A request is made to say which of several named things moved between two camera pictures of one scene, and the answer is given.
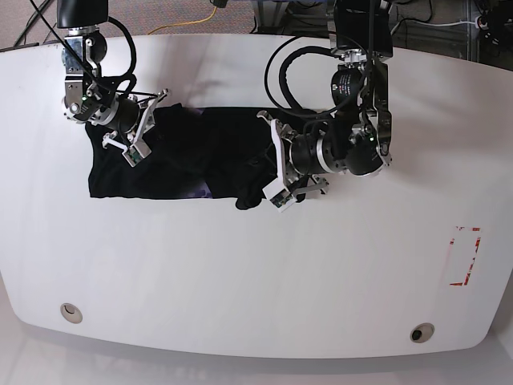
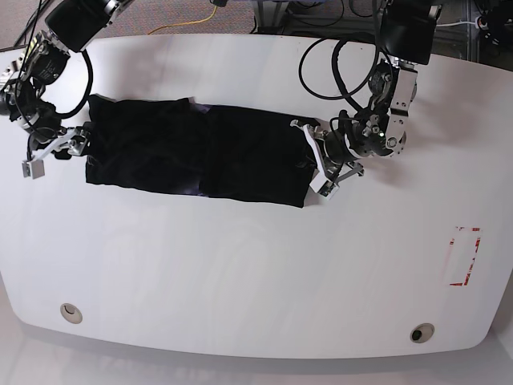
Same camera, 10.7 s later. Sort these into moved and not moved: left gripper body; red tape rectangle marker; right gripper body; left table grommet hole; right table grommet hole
Moved: left gripper body; right gripper body
Not moved: right table grommet hole; left table grommet hole; red tape rectangle marker
